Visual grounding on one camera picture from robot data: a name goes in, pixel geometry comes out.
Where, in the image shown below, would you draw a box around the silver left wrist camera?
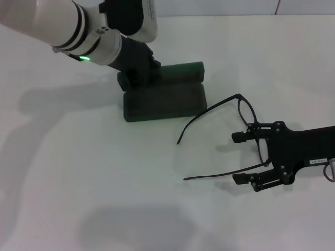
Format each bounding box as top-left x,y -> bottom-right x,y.
99,0 -> 160,44

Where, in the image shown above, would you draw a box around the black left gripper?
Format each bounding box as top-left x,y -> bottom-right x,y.
108,36 -> 162,92

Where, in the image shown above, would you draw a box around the green glasses case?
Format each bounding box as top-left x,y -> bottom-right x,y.
122,61 -> 209,123

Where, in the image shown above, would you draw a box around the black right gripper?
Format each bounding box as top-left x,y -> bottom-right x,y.
231,121 -> 335,193

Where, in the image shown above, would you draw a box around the black glasses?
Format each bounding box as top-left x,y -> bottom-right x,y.
176,93 -> 271,181

